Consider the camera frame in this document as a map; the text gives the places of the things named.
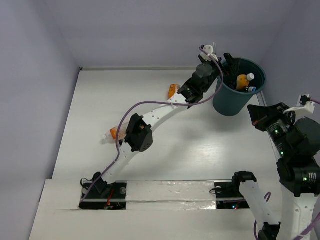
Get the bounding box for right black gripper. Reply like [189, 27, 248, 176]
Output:
[247, 100, 295, 155]

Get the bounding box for tall orange blue-label bottle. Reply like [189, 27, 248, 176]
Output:
[235, 73, 255, 91]

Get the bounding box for crushed clear plastic bottle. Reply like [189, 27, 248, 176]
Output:
[243, 86, 257, 93]

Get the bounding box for small orange juice bottle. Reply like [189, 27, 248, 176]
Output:
[168, 84, 181, 99]

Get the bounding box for clear orange-label bottle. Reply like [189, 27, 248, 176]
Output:
[100, 126, 127, 145]

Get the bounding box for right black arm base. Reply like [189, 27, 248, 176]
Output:
[209, 171, 257, 210]

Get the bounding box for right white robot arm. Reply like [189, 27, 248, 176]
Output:
[230, 103, 320, 240]

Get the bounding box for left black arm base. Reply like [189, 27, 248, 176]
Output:
[79, 172, 127, 210]

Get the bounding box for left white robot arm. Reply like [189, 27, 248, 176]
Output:
[87, 53, 240, 198]

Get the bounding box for dark teal plastic bin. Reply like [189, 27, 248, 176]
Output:
[212, 58, 267, 117]

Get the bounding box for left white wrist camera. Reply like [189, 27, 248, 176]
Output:
[199, 42, 218, 62]

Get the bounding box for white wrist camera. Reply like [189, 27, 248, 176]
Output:
[199, 42, 218, 62]
[283, 94, 315, 118]

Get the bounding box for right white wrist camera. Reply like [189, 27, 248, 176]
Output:
[283, 94, 315, 118]

